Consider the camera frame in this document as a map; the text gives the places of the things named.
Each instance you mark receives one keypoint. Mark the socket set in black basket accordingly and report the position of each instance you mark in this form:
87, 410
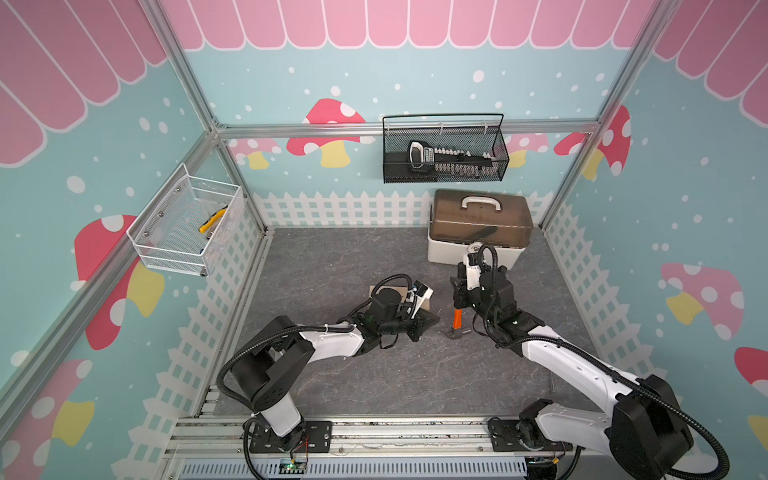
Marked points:
425, 159

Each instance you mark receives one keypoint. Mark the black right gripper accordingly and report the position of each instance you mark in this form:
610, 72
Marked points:
460, 292

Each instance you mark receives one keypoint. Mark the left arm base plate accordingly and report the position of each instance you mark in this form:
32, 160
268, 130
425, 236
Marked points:
307, 437

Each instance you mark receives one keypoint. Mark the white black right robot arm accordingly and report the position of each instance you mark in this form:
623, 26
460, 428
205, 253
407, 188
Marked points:
639, 422

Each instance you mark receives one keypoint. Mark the white wire mesh basket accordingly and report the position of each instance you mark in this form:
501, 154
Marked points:
165, 234

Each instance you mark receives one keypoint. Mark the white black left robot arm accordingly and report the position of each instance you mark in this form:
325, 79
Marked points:
261, 374

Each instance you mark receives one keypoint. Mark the yellow tool in white basket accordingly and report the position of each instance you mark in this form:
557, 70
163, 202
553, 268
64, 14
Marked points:
212, 221

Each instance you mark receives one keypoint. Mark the black wire mesh basket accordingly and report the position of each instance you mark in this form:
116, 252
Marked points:
477, 133

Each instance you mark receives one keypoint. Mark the white storage box brown lid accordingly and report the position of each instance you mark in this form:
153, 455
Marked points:
461, 218

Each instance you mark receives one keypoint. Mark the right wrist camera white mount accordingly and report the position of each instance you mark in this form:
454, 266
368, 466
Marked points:
474, 261

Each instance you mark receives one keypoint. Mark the aluminium front rail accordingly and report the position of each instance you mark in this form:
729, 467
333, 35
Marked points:
349, 437

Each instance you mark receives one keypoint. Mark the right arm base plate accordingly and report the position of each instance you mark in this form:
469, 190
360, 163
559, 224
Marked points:
515, 435

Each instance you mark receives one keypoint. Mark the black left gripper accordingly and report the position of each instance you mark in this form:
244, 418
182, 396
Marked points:
420, 319

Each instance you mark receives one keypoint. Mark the small green circuit board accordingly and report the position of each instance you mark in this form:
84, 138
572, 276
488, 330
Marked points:
292, 467

